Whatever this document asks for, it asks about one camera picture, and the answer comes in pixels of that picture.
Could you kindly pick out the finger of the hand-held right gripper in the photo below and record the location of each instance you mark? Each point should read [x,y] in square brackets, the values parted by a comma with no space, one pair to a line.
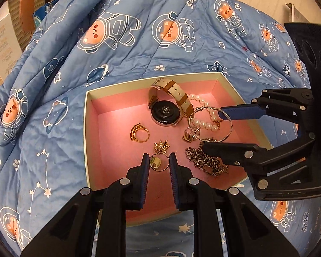
[230,152]
[240,112]

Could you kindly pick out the gold snowflake charm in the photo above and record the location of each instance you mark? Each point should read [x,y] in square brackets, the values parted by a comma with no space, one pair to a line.
[161,146]

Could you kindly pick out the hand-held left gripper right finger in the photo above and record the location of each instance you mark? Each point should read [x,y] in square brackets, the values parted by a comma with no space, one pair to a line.
[174,179]

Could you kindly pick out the silver bangle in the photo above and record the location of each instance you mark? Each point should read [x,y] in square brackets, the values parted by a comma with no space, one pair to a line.
[203,138]

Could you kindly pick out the white box with pink lining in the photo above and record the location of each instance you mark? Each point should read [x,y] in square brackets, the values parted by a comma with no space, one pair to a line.
[117,128]

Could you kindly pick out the white rail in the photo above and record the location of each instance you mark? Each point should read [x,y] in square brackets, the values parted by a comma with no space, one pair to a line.
[294,12]

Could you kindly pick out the white cardboard carton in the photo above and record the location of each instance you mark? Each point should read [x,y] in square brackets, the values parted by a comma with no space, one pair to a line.
[2,42]

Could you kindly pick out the blue printed blanket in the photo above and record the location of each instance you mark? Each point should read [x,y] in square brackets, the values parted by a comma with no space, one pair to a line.
[69,72]

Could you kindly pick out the blue package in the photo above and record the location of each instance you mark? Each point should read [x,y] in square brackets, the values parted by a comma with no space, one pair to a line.
[41,16]

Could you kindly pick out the wooden pole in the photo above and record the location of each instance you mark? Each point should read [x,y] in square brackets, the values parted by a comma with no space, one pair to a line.
[28,5]

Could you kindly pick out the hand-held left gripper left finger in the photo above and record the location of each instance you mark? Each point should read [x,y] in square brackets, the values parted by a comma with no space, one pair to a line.
[145,179]

